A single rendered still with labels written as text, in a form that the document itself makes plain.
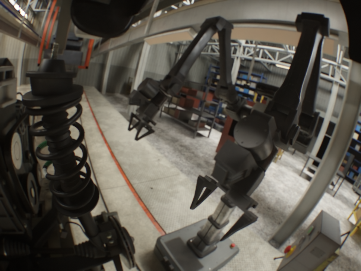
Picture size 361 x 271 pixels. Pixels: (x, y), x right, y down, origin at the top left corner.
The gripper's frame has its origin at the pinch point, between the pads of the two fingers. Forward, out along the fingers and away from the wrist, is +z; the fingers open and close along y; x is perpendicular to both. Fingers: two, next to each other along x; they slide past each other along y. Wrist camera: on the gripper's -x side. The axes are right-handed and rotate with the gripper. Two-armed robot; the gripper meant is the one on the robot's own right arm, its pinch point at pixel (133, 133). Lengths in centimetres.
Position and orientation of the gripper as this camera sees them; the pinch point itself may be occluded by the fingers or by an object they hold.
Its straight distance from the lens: 63.7
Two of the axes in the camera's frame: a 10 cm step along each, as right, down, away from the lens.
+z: -6.1, 7.9, -0.2
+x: 5.7, 4.6, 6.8
